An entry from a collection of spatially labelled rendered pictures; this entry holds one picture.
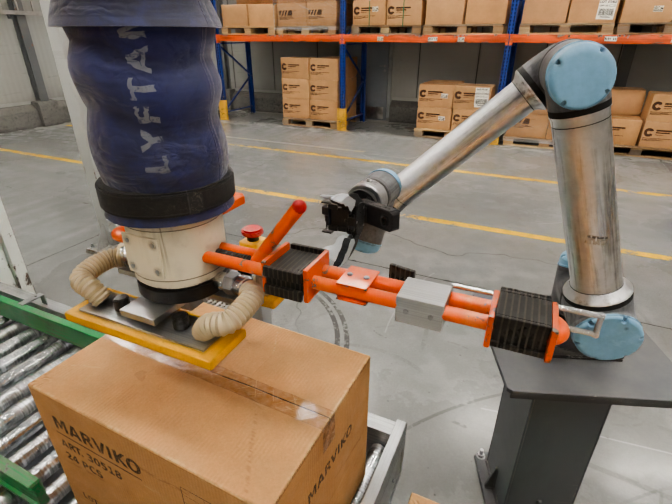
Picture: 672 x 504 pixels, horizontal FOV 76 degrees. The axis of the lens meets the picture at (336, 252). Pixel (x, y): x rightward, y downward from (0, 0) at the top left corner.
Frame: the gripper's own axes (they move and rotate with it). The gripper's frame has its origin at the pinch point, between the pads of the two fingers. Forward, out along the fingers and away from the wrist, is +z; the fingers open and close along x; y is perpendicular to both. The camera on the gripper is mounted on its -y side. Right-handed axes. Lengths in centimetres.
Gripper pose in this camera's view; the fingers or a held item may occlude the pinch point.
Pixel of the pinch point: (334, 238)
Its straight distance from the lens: 82.5
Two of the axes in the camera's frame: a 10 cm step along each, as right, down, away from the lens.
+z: -4.2, 4.1, -8.1
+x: -0.1, -9.0, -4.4
